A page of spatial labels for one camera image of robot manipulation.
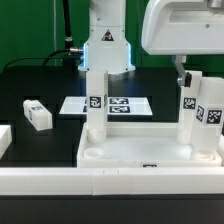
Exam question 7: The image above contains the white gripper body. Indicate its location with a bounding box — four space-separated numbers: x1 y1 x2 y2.
141 0 224 55

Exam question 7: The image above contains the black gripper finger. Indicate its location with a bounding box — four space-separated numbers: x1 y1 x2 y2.
172 55 192 87

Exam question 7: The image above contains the white desk top panel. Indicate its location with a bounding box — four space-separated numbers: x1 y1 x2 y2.
77 122 222 168

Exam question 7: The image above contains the white marker tag plate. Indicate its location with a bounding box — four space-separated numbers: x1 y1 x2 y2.
60 97 153 116

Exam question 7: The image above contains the white left barrier block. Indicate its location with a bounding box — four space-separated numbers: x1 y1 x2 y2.
0 125 12 159

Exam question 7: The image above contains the white front barrier rail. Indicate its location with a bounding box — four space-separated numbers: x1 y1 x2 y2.
0 168 224 195

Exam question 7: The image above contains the black cable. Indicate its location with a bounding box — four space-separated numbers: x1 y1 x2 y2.
2 46 84 72

